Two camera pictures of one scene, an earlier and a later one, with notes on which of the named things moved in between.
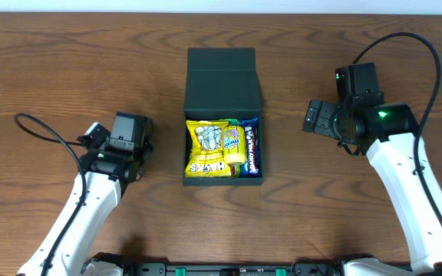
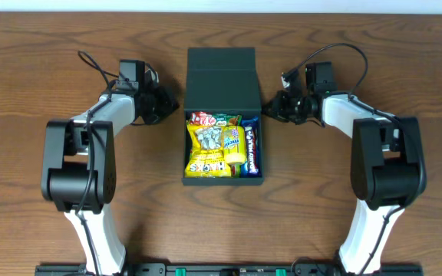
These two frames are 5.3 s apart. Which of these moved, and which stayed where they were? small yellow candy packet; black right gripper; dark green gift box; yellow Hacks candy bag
Moved: black right gripper
Stayed: dark green gift box; small yellow candy packet; yellow Hacks candy bag
